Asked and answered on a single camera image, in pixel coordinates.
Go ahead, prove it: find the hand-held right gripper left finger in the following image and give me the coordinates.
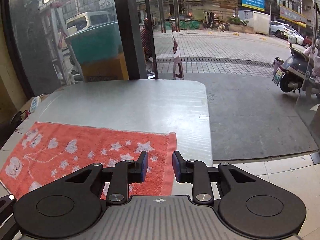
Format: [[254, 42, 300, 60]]
[[60, 151, 149, 205]]

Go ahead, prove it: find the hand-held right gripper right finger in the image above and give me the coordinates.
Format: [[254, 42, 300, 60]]
[[172, 151, 260, 205]]

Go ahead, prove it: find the orange star print towel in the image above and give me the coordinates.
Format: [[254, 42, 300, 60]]
[[0, 121, 178, 201]]

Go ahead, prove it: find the black bag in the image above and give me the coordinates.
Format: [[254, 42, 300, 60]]
[[0, 110, 27, 132]]

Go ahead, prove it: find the pink plastic stool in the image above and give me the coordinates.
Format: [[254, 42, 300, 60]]
[[172, 54, 185, 80]]

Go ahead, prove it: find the white power strip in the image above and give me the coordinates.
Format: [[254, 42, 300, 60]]
[[29, 96, 42, 113]]

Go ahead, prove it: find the teal and yellow bin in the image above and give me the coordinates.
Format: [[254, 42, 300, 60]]
[[65, 21, 129, 82]]

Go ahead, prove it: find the dark blue electric scooter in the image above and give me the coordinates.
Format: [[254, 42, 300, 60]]
[[272, 34, 320, 93]]

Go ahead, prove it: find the metal ladder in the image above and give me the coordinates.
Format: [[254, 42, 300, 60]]
[[49, 2, 85, 82]]

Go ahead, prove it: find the cream van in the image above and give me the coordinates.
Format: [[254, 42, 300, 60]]
[[65, 11, 112, 33]]

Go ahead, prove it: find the white box container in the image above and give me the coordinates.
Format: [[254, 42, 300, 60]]
[[252, 12, 271, 35]]

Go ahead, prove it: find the white car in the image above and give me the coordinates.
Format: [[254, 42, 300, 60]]
[[269, 20, 306, 46]]

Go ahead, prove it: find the orange shop sign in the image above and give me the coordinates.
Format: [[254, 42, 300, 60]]
[[279, 5, 307, 28]]

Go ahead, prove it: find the black door frame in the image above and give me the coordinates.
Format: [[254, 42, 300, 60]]
[[111, 0, 159, 80]]

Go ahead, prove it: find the metal door handle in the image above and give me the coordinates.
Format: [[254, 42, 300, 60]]
[[155, 0, 181, 34]]

